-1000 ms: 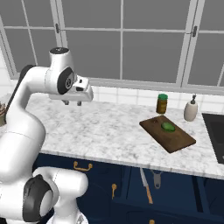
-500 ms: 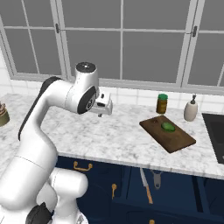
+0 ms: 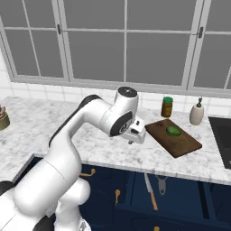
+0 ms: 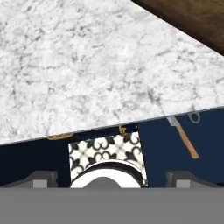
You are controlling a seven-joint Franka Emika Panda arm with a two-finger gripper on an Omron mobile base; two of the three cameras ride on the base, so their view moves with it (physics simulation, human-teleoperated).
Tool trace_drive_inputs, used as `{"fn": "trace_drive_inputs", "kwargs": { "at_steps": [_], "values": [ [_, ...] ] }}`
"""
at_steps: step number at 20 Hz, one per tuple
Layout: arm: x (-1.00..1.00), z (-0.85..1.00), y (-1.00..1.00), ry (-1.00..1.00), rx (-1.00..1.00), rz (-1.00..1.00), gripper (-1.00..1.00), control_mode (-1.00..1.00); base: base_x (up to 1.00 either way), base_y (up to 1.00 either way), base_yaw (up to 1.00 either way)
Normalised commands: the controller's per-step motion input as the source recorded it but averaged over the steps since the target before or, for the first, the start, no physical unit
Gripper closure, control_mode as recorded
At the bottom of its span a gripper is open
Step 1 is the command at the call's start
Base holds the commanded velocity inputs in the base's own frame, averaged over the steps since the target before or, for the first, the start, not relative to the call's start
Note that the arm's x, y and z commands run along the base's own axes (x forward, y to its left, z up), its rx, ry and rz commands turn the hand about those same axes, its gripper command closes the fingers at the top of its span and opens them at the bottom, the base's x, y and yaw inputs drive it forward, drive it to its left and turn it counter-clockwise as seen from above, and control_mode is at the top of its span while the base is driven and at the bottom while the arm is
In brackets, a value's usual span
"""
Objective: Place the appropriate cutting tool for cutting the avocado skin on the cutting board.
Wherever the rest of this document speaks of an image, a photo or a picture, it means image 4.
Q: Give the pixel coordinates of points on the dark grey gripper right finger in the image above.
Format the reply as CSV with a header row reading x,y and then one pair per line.
x,y
180,177

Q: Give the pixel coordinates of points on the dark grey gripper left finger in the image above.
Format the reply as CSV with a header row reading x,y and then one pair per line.
x,y
43,178

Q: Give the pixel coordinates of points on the navy blue cupboard front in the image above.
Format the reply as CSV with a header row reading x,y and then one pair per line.
x,y
163,151
32,157

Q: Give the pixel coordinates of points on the white and black round thing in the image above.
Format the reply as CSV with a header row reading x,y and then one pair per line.
x,y
106,172

